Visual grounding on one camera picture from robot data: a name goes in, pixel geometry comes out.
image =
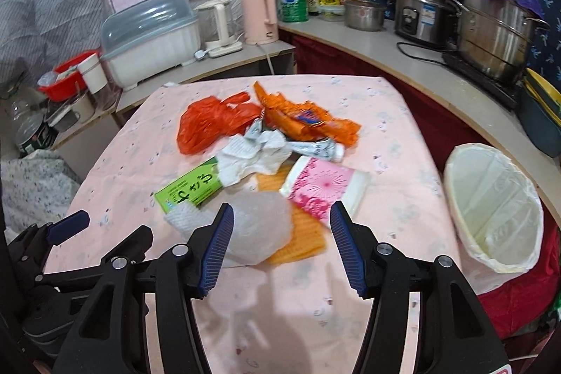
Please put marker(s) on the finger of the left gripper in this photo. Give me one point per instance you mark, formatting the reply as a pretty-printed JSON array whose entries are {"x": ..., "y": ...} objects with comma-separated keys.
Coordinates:
[{"x": 67, "y": 227}]

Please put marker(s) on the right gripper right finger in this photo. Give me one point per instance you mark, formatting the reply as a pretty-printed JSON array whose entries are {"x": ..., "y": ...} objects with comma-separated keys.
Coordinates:
[{"x": 455, "y": 334}]

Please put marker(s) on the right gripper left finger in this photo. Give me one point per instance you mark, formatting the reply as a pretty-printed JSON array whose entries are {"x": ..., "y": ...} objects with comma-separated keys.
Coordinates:
[{"x": 109, "y": 334}]

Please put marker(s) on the green cardboard box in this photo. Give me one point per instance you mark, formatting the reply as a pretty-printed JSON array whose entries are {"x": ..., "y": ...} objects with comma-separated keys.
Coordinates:
[{"x": 195, "y": 186}]

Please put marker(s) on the orange waffle cloth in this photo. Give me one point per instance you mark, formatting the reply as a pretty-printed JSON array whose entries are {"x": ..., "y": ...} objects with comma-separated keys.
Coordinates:
[{"x": 307, "y": 239}]

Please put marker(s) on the red plastic bag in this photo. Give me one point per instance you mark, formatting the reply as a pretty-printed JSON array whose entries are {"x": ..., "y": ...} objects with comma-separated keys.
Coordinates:
[{"x": 208, "y": 119}]

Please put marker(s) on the clear bubble wrap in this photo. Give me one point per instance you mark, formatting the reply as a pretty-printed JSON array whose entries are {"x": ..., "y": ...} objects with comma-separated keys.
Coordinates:
[{"x": 262, "y": 224}]

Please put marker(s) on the pink paper cup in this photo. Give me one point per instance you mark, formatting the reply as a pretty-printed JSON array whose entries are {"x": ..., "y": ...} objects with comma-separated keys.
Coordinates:
[{"x": 314, "y": 185}]

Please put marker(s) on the white paper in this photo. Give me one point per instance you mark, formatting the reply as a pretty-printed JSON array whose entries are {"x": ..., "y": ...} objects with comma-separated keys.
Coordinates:
[{"x": 256, "y": 151}]

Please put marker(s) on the squeezed toothpaste tube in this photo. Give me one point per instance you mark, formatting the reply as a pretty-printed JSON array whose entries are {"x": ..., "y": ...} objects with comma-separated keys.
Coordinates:
[{"x": 328, "y": 149}]

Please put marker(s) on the orange snack wrapper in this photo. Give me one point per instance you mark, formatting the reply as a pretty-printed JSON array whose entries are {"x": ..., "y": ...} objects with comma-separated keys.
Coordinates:
[{"x": 305, "y": 121}]

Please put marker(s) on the white-lined trash bin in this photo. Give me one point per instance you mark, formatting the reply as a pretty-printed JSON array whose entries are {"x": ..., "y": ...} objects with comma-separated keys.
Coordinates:
[{"x": 495, "y": 208}]

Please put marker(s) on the red plastic basket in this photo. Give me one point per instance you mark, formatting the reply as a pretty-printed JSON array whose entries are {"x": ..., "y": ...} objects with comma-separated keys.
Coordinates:
[{"x": 69, "y": 81}]

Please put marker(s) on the white cup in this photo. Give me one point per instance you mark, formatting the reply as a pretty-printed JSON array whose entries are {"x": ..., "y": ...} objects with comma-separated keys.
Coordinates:
[{"x": 92, "y": 73}]

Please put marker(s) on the white dish rack box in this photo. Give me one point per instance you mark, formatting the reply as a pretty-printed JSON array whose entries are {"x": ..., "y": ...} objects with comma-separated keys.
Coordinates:
[{"x": 148, "y": 38}]

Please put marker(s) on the stacked blue yellow basins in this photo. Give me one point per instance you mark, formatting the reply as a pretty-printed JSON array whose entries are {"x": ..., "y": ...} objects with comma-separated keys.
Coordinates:
[{"x": 539, "y": 112}]

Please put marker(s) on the black induction cooktop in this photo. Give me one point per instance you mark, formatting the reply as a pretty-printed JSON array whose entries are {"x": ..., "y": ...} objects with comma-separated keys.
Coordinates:
[{"x": 506, "y": 94}]

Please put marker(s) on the white glass kettle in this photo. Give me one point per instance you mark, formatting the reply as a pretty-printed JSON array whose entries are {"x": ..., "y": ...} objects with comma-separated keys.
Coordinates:
[{"x": 218, "y": 31}]

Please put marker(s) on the pink electric kettle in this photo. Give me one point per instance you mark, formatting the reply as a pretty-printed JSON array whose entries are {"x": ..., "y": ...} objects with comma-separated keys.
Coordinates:
[{"x": 260, "y": 21}]

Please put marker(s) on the large steel steamer pot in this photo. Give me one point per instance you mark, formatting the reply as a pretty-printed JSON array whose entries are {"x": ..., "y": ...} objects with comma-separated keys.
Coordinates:
[{"x": 495, "y": 36}]

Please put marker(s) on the silver rice cooker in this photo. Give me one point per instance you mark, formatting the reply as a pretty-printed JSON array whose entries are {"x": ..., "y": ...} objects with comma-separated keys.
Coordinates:
[{"x": 425, "y": 21}]

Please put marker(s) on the green milk powder can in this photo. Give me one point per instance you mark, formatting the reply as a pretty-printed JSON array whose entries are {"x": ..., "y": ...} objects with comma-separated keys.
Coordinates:
[{"x": 293, "y": 11}]

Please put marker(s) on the small steel pot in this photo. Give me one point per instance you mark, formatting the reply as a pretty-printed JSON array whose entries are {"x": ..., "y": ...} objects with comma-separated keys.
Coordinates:
[{"x": 364, "y": 15}]

